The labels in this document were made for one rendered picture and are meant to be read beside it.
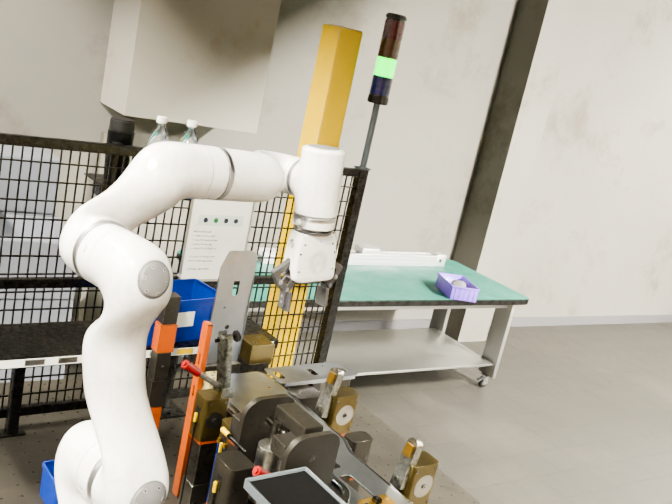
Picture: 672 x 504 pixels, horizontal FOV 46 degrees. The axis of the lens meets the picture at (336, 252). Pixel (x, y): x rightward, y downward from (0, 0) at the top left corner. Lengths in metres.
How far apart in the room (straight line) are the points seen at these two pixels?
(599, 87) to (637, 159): 0.92
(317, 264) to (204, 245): 0.99
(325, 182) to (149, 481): 0.61
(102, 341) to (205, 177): 0.30
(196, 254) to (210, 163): 1.22
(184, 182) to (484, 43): 4.77
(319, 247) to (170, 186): 0.40
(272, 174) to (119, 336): 0.38
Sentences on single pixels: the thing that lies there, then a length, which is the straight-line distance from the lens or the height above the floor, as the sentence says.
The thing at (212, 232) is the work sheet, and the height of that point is 1.31.
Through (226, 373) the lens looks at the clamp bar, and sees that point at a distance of 2.01.
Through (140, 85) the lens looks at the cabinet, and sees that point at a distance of 4.20.
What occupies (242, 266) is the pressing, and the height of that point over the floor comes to 1.29.
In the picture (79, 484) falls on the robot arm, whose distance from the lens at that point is 1.46.
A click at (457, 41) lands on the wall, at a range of 5.75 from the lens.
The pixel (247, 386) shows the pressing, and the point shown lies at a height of 1.00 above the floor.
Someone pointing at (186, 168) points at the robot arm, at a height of 1.70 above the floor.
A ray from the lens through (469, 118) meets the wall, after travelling 5.94.
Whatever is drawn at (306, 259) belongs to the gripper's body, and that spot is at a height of 1.53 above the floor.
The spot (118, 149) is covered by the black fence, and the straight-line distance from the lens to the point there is 2.31.
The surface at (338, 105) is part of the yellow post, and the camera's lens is 2.70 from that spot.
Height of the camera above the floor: 1.93
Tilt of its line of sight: 14 degrees down
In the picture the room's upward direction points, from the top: 12 degrees clockwise
